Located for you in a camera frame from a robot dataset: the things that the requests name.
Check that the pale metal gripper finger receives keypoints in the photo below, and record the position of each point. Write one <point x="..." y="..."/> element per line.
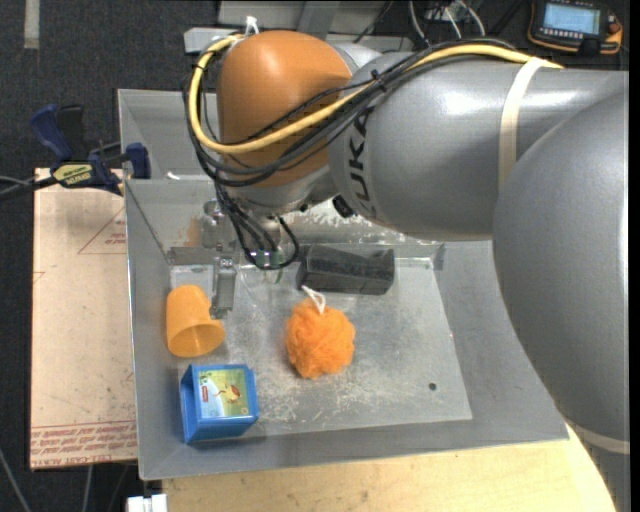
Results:
<point x="224" y="292"/>
<point x="212" y="230"/>

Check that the orange plastic cup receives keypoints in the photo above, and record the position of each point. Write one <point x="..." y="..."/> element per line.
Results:
<point x="192" y="325"/>

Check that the dark green flat block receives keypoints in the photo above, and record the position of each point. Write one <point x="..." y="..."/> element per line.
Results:
<point x="345" y="272"/>

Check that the orange mesh bath sponge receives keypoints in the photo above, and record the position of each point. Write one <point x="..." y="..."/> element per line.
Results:
<point x="320" y="340"/>

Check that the blue picture box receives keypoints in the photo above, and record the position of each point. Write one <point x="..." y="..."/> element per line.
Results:
<point x="220" y="405"/>

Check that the brown cardboard board, red print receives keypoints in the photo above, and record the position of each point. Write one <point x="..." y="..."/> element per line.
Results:
<point x="80" y="325"/>

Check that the grey metal bin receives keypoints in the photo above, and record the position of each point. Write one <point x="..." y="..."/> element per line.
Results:
<point x="390" y="350"/>

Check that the black cylinder on white bracket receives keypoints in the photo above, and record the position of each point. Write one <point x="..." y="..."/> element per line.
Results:
<point x="343" y="206"/>

